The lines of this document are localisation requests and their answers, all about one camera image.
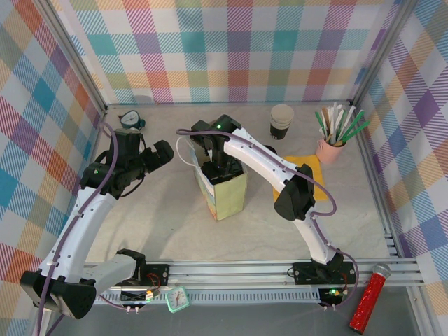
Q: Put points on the printed paper takeout bag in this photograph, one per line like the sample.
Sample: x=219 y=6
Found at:
x=231 y=199

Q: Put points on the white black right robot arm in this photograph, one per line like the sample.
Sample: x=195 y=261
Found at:
x=259 y=157

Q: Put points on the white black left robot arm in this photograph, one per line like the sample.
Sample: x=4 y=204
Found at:
x=80 y=224

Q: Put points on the dark teal alarm clock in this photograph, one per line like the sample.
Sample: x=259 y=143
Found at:
x=130 y=119

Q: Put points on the yellow paper napkin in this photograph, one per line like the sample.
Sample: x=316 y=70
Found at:
x=304 y=161

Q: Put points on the brown wooden stirrer stick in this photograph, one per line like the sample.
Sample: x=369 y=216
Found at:
x=326 y=120

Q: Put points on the pink stirrer holder cup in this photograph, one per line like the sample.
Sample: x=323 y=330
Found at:
x=330 y=154

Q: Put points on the white stirrer stick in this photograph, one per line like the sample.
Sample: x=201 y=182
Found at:
x=334 y=115
x=340 y=120
x=348 y=119

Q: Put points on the black control board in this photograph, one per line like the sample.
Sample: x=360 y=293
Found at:
x=327 y=297
x=133 y=295

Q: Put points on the mint square alarm clock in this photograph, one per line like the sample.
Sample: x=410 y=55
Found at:
x=178 y=299

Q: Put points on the red glitter toy microphone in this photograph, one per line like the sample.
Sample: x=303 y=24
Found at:
x=367 y=297

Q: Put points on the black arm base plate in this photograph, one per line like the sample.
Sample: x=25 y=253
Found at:
x=157 y=274
x=304 y=273

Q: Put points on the aluminium triple mounting rail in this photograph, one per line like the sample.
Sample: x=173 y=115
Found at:
x=227 y=273

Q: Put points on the aluminium frame post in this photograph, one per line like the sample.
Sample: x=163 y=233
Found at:
x=73 y=52
x=379 y=52

